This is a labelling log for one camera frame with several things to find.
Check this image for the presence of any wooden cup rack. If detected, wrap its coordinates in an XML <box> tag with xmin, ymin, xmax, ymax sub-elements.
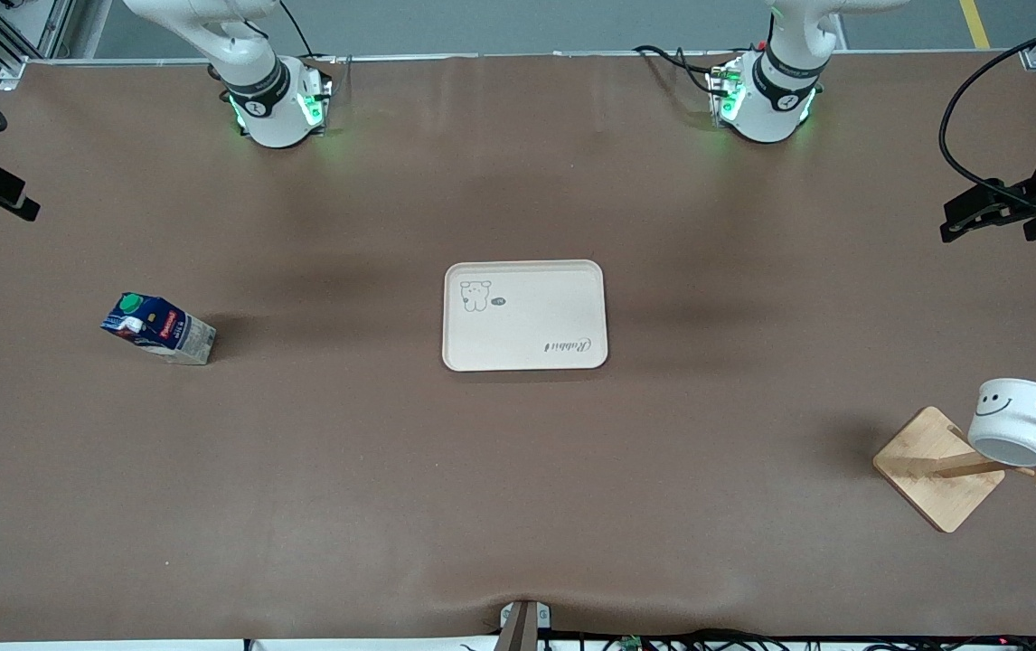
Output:
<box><xmin>872</xmin><ymin>401</ymin><xmax>1036</xmax><ymax>533</ymax></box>

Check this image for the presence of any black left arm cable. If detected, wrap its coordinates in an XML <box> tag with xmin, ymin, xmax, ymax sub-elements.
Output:
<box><xmin>937</xmin><ymin>16</ymin><xmax>1036</xmax><ymax>218</ymax></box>

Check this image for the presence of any black base power cable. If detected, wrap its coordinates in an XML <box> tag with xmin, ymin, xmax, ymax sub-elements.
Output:
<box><xmin>634</xmin><ymin>43</ymin><xmax>738</xmax><ymax>120</ymax></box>

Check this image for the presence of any white smiley cup black handle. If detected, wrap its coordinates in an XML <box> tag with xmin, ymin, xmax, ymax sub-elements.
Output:
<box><xmin>967</xmin><ymin>378</ymin><xmax>1036</xmax><ymax>467</ymax></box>

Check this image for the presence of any metal table clamp bracket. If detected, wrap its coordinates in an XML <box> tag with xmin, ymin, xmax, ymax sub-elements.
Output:
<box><xmin>498</xmin><ymin>599</ymin><xmax>551</xmax><ymax>651</ymax></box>

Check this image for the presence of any cream plastic tray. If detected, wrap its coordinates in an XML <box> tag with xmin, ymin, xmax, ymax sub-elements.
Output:
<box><xmin>442</xmin><ymin>259</ymin><xmax>609</xmax><ymax>373</ymax></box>

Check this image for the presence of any blue milk carton green cap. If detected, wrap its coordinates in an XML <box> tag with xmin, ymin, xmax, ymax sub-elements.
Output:
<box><xmin>101</xmin><ymin>292</ymin><xmax>217</xmax><ymax>365</ymax></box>

